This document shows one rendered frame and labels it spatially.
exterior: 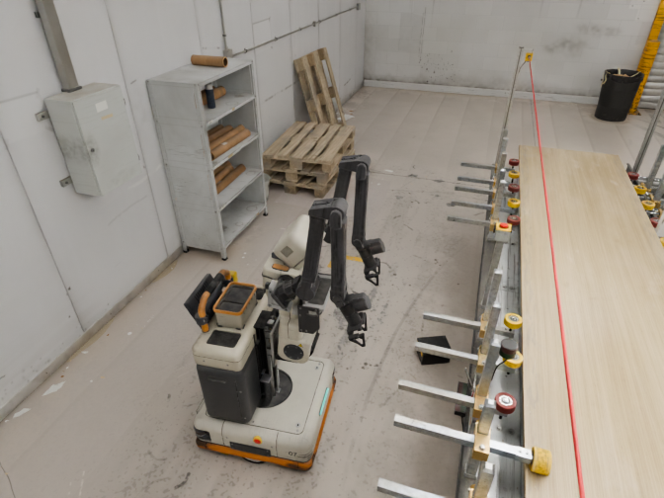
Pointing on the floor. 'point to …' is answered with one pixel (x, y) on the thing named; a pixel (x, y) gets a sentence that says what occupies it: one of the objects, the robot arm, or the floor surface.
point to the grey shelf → (221, 214)
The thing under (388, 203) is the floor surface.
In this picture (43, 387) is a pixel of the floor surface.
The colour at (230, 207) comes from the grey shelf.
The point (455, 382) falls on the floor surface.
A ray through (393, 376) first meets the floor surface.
